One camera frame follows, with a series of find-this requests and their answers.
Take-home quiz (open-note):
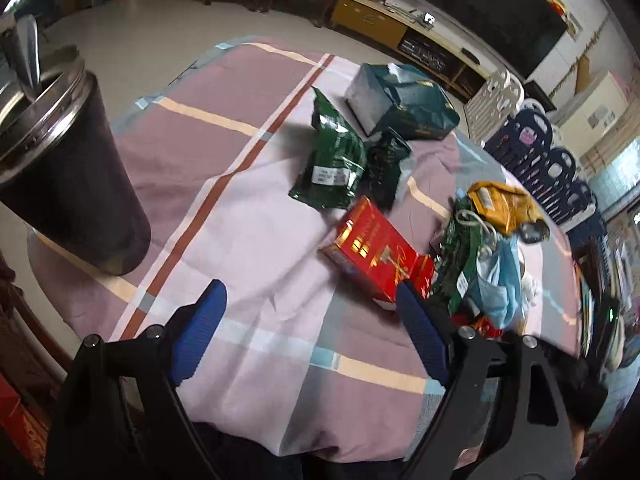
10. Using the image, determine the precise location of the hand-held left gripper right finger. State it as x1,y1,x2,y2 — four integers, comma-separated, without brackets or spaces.
395,280,576,480

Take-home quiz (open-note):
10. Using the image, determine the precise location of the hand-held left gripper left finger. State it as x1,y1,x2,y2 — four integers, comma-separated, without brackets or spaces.
45,279,228,480

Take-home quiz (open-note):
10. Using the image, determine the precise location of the small red wrapper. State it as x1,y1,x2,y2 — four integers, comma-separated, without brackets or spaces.
450,310,506,341

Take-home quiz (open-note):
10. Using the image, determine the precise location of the green striped packet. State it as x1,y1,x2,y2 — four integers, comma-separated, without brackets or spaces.
432,197,493,311

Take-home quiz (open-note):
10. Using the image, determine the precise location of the red carton box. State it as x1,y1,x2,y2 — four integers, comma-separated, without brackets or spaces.
320,196,436,311

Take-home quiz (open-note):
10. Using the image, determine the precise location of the yellow foil wrapper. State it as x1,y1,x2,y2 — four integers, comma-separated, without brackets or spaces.
467,181,551,243

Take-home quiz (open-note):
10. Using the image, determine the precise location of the small dark green packet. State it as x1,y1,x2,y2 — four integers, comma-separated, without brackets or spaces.
364,126,413,211

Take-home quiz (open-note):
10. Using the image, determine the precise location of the green snack bag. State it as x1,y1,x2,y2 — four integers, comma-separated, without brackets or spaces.
288,86,367,211

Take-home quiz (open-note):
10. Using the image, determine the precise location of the blue face mask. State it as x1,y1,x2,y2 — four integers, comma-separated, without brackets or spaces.
467,235,526,328

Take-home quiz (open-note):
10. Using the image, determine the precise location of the crumpled white tissue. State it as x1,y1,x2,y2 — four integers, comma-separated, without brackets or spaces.
520,275,543,311

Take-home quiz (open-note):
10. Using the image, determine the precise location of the plaid tablecloth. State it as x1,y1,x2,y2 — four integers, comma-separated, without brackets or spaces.
27,36,583,463

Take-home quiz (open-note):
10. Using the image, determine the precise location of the dark wooden chair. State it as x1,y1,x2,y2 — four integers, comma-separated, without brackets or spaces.
0,255,76,411

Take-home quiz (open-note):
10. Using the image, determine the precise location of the red cardboard box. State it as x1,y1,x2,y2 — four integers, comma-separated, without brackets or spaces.
0,375,51,476

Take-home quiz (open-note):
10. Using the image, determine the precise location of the stack of navy plastic chairs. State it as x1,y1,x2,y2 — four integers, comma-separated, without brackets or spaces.
484,107,606,246

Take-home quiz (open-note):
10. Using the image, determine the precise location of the large dark green box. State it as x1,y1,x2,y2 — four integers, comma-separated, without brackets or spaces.
344,62,461,142

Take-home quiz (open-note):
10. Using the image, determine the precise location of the stack of white plastic chairs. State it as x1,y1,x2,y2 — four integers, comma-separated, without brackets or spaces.
465,67,526,146

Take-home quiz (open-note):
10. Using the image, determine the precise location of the white standing air conditioner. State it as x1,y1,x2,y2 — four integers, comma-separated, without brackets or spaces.
560,71,633,171

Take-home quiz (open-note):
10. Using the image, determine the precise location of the black audio receiver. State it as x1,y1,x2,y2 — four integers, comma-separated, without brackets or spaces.
397,35,451,78

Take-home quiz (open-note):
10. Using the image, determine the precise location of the yellow tv cabinet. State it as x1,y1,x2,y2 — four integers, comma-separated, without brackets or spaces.
331,0,493,101

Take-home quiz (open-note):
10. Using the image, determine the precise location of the large black television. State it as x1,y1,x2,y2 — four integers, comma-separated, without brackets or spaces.
390,0,568,78

